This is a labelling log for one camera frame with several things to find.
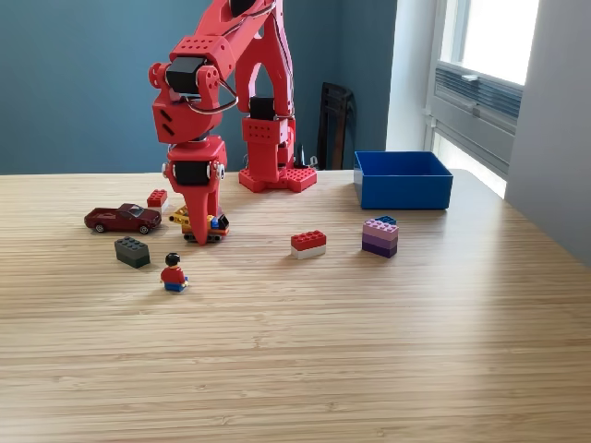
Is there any yellow toy digger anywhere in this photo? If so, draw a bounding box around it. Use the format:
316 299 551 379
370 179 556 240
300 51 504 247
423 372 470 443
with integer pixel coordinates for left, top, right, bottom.
167 205 231 245

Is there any blue plastic bin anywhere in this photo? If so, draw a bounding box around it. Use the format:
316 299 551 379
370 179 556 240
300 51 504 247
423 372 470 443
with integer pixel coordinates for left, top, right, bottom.
353 150 453 211

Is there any small red white brick stack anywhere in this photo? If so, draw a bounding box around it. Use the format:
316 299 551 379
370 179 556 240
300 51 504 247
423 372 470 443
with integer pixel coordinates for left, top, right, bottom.
146 188 170 215

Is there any toy figure red shirt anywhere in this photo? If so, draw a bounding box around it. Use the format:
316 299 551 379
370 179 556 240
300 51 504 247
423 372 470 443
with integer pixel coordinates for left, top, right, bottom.
159 251 189 293

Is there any dark red toy pickup car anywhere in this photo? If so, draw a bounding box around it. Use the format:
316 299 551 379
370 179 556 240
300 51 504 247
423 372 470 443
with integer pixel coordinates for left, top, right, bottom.
83 202 163 235

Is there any grey brick stack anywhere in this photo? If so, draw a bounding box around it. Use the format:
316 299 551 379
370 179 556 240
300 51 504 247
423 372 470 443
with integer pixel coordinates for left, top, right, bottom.
114 236 151 269

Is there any long red white brick stack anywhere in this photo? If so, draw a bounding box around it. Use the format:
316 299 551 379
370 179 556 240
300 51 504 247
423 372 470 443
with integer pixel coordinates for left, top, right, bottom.
290 230 328 260

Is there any pink purple brick stack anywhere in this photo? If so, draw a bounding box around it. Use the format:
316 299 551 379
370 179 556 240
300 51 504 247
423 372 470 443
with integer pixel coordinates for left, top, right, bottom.
361 218 400 259

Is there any grey window vent unit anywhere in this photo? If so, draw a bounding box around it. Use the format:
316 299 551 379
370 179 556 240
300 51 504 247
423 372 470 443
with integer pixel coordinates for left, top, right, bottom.
433 63 524 135

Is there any arm wrist cable loop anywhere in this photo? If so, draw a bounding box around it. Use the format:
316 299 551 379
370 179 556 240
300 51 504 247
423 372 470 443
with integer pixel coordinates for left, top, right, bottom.
184 78 240 114

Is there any white window frame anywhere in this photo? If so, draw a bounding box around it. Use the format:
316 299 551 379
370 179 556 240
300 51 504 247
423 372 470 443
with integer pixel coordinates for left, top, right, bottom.
436 0 541 88

